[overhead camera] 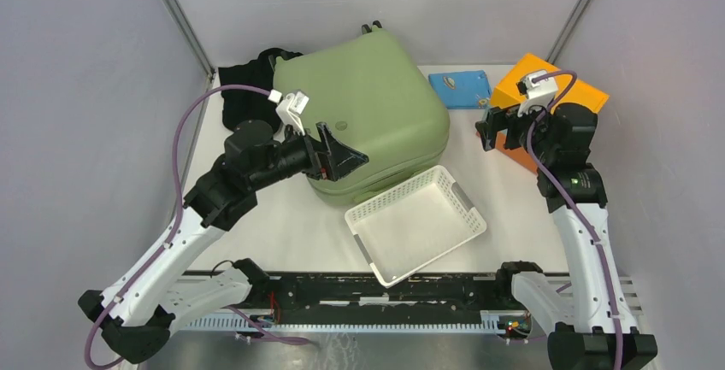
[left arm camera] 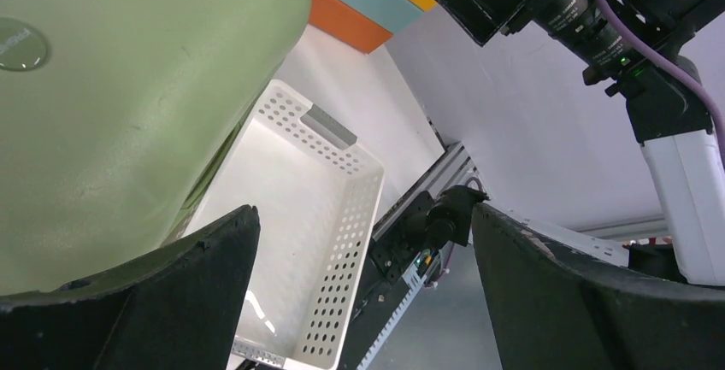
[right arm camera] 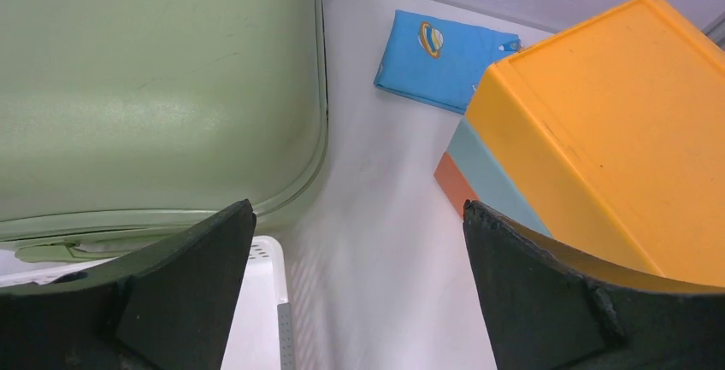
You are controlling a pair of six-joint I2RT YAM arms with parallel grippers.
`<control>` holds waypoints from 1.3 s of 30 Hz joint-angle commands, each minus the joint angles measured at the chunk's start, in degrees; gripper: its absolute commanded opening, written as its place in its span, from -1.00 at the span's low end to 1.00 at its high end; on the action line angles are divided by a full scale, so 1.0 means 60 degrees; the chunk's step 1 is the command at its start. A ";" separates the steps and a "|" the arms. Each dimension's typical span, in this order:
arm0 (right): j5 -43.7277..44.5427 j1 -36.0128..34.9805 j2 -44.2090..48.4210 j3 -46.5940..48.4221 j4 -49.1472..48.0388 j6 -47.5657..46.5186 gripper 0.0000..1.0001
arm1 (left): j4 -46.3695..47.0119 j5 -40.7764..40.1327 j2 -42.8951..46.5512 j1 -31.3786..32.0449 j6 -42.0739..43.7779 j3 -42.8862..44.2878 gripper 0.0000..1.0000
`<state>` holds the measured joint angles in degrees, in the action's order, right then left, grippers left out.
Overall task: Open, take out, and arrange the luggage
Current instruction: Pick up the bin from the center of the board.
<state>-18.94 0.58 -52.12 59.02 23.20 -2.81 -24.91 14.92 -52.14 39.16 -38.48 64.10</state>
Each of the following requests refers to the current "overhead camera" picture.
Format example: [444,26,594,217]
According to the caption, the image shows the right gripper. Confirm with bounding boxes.
[475,96,558,164]

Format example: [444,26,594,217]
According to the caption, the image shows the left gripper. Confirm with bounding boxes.
[251,120,368,191]

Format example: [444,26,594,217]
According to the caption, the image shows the green hard-shell suitcase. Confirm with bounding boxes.
[272,21,450,206]

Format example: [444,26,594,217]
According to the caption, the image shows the white plastic basket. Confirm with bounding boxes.
[345,165,487,288]

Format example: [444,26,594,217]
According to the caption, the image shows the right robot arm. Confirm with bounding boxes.
[475,103,658,369]

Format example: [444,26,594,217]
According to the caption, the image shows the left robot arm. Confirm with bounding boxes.
[79,120,368,364]

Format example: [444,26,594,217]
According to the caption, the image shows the orange blue stacked box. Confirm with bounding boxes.
[490,53,609,174]

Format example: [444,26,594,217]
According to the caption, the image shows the blue pouch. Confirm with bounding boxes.
[427,70,492,109]

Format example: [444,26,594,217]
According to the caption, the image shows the black cloth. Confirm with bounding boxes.
[219,48,302,132]

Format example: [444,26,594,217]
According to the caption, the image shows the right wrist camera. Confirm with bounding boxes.
[516,70,558,117]

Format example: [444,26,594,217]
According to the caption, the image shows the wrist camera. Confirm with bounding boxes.
[516,70,558,117]
[275,90,309,136]

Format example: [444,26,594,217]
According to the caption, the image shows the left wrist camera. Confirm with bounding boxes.
[275,90,309,136]

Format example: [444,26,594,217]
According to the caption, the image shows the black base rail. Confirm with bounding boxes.
[169,269,635,335]

